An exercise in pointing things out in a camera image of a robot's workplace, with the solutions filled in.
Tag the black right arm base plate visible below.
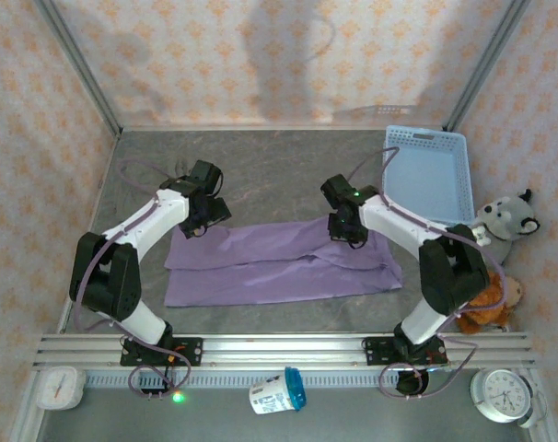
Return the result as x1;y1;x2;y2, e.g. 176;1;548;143
361;335;446;367

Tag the slotted grey cable duct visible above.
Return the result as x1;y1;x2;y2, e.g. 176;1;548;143
84;370;473;389

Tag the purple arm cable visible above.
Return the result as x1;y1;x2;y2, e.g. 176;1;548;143
350;145;508;400
74;158;195;400

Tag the purple cloth garment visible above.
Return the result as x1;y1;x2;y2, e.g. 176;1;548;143
163;215;404;308

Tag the white cup with blue lid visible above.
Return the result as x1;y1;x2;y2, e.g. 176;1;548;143
249;366;308;415

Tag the white round alarm clock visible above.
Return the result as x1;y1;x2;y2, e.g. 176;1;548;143
471;367;550;429

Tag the light blue plastic basket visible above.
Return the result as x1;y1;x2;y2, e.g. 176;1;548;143
382;124;477;227

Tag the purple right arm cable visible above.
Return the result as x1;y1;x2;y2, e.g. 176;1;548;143
350;145;508;400

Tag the aluminium frame post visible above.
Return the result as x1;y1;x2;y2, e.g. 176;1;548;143
32;0;122;139
444;0;531;133

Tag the aluminium mounting rail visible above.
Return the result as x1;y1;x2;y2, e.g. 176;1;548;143
32;331;536;369

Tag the brown bear plush toy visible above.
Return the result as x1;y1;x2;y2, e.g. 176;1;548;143
456;271;525;335

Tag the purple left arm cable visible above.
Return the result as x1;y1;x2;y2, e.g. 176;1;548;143
74;158;195;400

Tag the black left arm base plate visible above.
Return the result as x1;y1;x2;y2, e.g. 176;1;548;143
120;337;203;367

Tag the grey husky plush toy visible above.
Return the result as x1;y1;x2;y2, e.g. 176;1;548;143
470;188;541;266

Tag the white square timer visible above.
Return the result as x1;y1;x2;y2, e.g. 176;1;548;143
34;366;87;410

